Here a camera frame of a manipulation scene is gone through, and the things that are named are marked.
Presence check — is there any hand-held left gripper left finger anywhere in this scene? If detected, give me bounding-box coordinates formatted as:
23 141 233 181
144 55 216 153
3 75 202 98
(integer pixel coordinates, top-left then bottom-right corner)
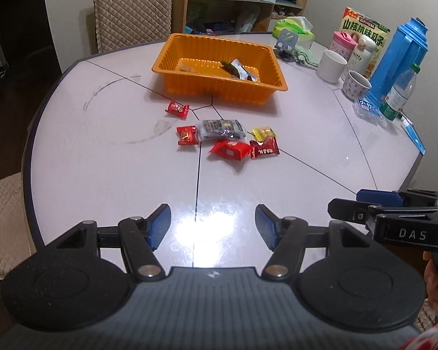
46 204 172 281

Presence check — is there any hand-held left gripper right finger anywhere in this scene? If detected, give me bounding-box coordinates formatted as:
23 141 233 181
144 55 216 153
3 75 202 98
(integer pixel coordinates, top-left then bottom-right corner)
255 204 384 281

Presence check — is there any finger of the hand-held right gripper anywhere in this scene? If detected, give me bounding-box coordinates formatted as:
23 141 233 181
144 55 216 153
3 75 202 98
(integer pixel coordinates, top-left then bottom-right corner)
356 189 438 208
328 198 387 227

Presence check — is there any large red snack packet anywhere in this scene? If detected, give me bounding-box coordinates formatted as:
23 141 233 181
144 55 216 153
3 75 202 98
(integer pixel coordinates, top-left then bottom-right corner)
208 139 252 161

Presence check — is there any yellow candy packet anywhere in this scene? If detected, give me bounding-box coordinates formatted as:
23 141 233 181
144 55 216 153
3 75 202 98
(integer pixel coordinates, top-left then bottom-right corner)
252 126 277 142

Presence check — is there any grey snack packet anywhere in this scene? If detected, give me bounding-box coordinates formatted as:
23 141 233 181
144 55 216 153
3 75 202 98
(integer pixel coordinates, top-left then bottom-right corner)
198 118 247 142

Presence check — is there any small red candy packet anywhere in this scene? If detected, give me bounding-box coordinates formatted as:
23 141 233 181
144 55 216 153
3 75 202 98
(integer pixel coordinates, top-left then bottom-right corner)
165 100 190 120

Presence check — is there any orange plastic tray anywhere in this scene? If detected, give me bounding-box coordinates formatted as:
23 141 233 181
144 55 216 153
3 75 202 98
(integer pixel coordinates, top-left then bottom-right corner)
151 33 289 104

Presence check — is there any silver foil packet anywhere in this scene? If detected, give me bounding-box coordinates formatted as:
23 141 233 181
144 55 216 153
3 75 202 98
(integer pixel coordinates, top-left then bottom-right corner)
231 58 260 83

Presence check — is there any person's right hand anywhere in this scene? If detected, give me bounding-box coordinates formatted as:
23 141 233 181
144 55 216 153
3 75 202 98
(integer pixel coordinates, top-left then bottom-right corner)
423 260 438 310

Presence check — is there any blue and white box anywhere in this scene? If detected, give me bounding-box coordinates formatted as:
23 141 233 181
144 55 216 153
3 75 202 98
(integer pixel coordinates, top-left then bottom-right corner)
401 117 427 154

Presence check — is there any blue tissue packet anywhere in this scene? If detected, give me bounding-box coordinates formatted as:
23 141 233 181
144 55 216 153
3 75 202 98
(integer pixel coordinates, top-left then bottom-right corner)
352 97 385 125

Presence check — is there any clear water bottle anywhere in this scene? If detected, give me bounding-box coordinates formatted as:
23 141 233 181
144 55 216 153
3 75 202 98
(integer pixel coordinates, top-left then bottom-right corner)
379 63 421 122

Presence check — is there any person's red patterned clothing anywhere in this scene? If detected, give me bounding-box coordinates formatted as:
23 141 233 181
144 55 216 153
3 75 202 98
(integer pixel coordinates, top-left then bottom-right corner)
398 321 438 350

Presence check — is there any patterned white mug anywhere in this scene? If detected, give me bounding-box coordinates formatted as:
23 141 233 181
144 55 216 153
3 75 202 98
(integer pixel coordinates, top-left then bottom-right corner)
341 70 372 102

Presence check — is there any white cup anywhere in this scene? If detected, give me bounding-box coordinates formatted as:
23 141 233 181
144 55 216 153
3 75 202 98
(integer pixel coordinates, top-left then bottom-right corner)
317 49 348 83

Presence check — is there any white thermos bottle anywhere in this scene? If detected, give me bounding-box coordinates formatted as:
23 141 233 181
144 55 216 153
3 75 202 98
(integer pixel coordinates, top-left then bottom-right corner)
348 36 376 77

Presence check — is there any blue thermos jug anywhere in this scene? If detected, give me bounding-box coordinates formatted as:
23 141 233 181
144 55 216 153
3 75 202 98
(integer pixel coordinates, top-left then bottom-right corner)
369 17 430 106

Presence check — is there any beige quilted chair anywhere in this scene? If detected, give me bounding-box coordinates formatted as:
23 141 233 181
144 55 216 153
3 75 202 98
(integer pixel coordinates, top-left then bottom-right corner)
0 175 37 281
92 0 174 53

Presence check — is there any green cloth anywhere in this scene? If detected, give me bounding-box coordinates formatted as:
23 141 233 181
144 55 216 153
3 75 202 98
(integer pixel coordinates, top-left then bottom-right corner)
296 45 320 69

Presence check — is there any pink bottle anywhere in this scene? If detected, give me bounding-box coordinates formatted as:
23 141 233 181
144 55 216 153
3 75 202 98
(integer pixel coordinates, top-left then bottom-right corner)
329 31 357 57

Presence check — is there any large seed snack bag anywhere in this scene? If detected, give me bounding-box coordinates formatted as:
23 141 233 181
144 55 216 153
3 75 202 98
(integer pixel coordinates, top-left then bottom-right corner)
339 6 392 77

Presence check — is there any grey phone stand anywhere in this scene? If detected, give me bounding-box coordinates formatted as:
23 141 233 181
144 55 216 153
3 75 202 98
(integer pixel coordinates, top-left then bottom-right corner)
274 28 300 61

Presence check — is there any green tissue pack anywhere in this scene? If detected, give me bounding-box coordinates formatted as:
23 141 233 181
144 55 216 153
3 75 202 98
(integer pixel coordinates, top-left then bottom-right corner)
272 16 315 44

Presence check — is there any wooden shelf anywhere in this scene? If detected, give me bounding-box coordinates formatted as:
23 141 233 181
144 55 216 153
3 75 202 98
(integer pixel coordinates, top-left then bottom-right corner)
172 0 309 35

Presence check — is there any dark door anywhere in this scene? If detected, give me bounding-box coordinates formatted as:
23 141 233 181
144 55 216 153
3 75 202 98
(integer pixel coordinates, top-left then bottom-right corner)
0 0 46 66

